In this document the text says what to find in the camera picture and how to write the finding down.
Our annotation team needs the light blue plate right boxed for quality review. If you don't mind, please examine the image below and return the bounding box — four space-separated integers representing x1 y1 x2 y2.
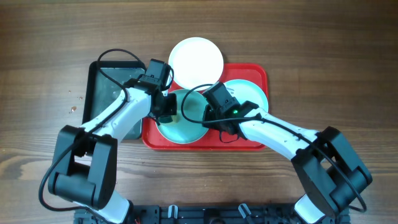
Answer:
224 79 269 112

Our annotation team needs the light blue plate front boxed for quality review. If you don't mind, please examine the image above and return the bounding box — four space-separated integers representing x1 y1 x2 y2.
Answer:
157 89 208 144

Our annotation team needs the light blue plate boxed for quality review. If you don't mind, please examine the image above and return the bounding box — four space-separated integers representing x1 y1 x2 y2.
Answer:
157 89 208 144
224 79 269 112

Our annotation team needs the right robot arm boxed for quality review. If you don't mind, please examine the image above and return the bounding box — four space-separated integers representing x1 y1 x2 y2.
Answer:
203 82 373 223

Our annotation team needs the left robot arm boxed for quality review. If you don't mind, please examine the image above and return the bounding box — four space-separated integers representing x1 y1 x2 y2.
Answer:
40 59 177 223

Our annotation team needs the red plastic tray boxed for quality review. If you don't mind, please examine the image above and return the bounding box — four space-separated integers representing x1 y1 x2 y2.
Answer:
141 63 269 151

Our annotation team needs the white round plate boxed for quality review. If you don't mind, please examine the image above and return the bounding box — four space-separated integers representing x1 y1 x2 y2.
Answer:
169 37 224 90

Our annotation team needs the black metal tray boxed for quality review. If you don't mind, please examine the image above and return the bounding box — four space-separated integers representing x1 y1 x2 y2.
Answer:
80 61 151 143

